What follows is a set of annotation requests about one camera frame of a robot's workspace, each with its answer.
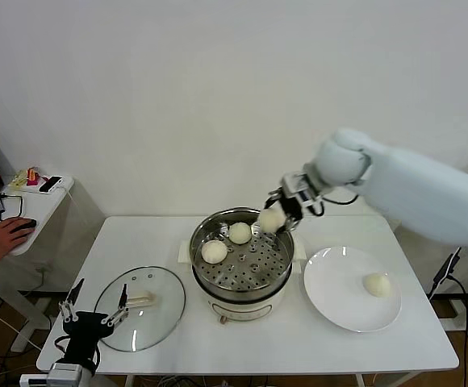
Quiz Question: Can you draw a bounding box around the white steamed baozi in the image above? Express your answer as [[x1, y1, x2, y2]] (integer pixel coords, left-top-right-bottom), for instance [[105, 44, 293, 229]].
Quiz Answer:
[[363, 273, 392, 299], [257, 208, 286, 234], [228, 221, 253, 246], [201, 240, 228, 265]]

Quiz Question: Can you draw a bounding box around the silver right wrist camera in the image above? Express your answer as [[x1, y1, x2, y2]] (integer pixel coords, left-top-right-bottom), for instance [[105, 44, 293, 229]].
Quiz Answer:
[[281, 172, 324, 210]]

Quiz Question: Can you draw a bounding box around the black cable with inline box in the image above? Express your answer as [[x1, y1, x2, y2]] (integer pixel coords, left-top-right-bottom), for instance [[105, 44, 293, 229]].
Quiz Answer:
[[427, 248, 468, 387]]

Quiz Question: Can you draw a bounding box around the black and white small device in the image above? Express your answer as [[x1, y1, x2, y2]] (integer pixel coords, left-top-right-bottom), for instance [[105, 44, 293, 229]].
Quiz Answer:
[[38, 176, 64, 194]]

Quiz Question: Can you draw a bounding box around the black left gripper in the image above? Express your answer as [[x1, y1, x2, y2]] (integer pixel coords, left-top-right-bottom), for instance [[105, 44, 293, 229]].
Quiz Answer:
[[58, 277, 130, 366]]

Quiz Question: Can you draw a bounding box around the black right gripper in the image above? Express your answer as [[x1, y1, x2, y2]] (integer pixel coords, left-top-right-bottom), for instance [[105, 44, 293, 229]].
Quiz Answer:
[[264, 189, 305, 233]]

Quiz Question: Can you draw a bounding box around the perforated steel steamer basket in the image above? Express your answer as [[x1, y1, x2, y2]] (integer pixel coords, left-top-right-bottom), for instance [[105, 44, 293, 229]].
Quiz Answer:
[[189, 208, 295, 298]]

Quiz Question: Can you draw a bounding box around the round glass pot lid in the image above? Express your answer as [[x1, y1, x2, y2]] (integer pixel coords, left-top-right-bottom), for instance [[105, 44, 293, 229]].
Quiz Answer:
[[95, 265, 187, 352]]

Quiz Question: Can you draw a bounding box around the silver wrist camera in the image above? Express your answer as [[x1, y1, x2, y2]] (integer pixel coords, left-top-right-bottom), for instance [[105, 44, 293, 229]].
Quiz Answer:
[[19, 373, 49, 387], [281, 172, 324, 210]]

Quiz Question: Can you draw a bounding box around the round white plate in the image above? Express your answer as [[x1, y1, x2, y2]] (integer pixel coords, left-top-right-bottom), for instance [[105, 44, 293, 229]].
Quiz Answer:
[[303, 246, 403, 334]]

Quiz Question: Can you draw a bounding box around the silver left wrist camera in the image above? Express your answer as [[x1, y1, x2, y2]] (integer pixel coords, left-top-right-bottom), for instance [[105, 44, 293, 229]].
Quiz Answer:
[[19, 373, 49, 387]]

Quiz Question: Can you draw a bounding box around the black computer mouse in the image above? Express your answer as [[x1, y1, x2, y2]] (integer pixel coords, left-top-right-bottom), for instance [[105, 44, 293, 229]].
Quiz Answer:
[[11, 218, 38, 235]]

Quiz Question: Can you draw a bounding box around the bare person hand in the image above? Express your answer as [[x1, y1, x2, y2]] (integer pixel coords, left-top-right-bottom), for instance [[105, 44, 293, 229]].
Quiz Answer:
[[0, 217, 37, 263]]

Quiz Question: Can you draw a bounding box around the white side desk with laptop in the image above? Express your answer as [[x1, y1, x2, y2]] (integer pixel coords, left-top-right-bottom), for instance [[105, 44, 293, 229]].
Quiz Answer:
[[0, 176, 106, 354]]

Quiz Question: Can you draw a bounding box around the cream electric cooking pot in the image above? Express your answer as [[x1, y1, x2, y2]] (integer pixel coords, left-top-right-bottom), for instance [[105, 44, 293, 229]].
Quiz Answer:
[[176, 237, 306, 326]]

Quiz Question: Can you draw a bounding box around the thin black desk cable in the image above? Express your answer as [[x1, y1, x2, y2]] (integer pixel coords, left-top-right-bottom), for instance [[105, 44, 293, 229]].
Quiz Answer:
[[0, 193, 25, 214]]

